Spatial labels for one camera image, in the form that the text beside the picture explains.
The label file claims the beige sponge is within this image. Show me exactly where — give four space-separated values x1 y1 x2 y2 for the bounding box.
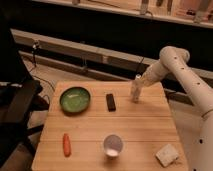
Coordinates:
155 144 179 167

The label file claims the clear plastic bottle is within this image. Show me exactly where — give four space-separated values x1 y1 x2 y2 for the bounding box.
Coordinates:
130 74 141 103

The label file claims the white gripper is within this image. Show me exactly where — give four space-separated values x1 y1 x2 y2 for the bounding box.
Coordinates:
141 61 169 87

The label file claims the orange carrot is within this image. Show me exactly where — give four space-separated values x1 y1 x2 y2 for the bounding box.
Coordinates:
63 134 71 157

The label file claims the green bowl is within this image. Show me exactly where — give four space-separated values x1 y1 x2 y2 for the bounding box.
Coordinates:
59 87 91 113

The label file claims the wooden table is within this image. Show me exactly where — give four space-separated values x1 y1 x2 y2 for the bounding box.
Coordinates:
32 81 188 171

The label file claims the black rectangular block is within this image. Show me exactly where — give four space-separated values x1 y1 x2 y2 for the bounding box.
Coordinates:
106 94 116 112

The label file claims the clear plastic cup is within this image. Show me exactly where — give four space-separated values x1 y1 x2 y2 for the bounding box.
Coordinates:
103 134 123 158

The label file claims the black cable on floor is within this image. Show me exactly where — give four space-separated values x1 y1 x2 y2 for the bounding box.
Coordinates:
31 40 56 91

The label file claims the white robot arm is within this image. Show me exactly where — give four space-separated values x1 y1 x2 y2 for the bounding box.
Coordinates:
142 46 213 171

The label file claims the black office chair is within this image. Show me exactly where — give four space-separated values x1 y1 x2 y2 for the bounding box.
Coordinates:
0 17 49 168

